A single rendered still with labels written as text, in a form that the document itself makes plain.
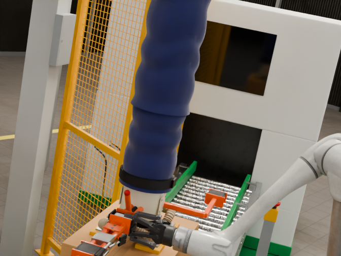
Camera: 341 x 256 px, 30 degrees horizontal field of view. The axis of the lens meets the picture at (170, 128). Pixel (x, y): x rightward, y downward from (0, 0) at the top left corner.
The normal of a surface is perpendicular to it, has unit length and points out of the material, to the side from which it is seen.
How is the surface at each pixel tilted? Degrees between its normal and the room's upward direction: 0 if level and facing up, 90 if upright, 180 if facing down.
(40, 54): 90
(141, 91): 100
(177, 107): 66
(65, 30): 90
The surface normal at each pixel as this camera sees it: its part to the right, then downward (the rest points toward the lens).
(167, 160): 0.64, 0.02
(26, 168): -0.24, 0.18
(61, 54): 0.95, 0.23
